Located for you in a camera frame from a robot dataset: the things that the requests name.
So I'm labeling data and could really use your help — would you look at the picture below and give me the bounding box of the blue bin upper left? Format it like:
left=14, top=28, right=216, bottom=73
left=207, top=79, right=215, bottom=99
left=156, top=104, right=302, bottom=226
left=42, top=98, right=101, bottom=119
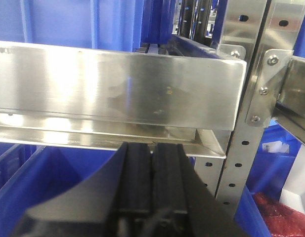
left=0, top=0, right=144, bottom=52

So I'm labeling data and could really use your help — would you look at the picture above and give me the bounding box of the steel perforated upright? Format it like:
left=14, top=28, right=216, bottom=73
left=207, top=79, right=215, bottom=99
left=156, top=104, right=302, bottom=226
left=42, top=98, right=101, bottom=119
left=194, top=0, right=270, bottom=216
left=245, top=0, right=305, bottom=128

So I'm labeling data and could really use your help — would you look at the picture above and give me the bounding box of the steel shelf beam left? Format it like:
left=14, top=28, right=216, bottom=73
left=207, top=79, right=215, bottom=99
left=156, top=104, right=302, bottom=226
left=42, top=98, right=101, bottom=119
left=0, top=41, right=246, bottom=158

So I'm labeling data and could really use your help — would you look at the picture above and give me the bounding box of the red plastic packet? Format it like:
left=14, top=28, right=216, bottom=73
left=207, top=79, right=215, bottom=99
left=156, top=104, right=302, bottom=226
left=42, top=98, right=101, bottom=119
left=253, top=192, right=305, bottom=237

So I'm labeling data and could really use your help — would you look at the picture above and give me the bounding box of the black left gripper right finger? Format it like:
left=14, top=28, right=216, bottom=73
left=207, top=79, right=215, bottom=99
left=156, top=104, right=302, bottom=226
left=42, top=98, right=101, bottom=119
left=152, top=143, right=247, bottom=237

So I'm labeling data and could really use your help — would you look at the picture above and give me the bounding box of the blue plastic bin lower left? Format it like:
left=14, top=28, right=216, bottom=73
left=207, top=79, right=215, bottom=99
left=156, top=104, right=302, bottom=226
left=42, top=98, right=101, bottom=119
left=0, top=146, right=114, bottom=237

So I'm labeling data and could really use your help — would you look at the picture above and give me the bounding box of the blue plastic bin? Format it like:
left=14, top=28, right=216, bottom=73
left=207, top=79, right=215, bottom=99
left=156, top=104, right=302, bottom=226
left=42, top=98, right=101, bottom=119
left=234, top=121, right=303, bottom=237
left=0, top=146, right=114, bottom=237

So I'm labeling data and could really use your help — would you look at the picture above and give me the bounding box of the white curved plastic sheet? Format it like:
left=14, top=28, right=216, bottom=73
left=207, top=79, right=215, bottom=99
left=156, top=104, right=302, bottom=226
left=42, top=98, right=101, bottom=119
left=280, top=145, right=305, bottom=214

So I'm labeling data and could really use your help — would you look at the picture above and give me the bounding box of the steel shelf beam right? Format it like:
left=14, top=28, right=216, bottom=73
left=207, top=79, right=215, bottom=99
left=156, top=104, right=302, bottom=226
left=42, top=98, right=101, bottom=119
left=273, top=56, right=305, bottom=145

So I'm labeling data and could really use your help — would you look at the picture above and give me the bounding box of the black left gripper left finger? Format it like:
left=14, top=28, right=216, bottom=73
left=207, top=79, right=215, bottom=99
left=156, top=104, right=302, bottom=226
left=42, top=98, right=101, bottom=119
left=11, top=143, right=151, bottom=237

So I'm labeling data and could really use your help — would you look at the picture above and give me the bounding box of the steel perforated right upright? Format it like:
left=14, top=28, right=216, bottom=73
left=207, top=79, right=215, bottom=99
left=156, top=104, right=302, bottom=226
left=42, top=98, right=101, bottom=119
left=245, top=0, right=305, bottom=128

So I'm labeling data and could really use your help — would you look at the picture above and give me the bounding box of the steel perforated left upright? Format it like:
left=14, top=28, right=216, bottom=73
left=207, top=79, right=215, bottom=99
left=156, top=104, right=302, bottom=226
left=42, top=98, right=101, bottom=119
left=194, top=0, right=270, bottom=216

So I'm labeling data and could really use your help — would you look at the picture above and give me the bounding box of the blue plastic bin lower right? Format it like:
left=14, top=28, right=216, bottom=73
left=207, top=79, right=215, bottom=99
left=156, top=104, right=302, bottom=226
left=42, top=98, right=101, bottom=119
left=234, top=121, right=303, bottom=237

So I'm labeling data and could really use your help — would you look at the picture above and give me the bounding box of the steel shelf beam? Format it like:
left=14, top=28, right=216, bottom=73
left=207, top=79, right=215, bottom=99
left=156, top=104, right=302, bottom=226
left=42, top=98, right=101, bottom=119
left=0, top=41, right=246, bottom=158
left=273, top=56, right=305, bottom=145

